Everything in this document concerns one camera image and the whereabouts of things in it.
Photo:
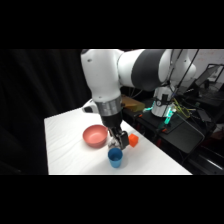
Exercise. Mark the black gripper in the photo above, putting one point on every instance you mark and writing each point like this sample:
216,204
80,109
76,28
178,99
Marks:
111,121

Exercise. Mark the blue plastic cup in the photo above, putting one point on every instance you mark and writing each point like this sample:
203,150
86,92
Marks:
115,159

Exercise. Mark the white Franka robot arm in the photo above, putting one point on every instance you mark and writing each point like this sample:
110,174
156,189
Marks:
103,76

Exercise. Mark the pink bowl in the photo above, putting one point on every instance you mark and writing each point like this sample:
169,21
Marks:
94,136

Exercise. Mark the orange cube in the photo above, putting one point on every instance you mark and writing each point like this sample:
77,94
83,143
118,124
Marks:
134,140

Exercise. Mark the yellow wrist board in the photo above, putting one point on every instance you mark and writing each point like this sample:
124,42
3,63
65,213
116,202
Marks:
133,104

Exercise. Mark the green base light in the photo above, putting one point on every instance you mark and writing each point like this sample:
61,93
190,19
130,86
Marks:
168,116

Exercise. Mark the black robot stand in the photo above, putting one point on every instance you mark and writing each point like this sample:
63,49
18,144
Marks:
180,133

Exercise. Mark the black curtain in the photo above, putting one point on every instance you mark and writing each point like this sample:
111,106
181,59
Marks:
33,93

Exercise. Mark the dark tilted monitor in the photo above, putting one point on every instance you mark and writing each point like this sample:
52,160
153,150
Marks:
209,75

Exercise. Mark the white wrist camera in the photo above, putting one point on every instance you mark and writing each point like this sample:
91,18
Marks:
88,107

